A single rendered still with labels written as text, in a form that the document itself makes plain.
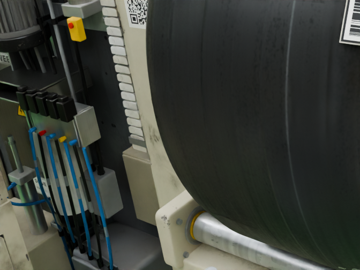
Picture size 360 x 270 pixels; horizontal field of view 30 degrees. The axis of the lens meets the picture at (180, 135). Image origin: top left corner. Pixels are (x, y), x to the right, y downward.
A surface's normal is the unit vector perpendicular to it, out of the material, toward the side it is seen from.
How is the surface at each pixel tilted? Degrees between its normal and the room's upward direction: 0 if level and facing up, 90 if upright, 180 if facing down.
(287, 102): 82
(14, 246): 90
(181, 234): 90
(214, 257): 0
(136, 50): 90
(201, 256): 0
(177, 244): 90
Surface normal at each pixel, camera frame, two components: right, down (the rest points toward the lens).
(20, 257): 0.73, 0.19
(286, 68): -0.68, 0.21
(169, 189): -0.66, 0.43
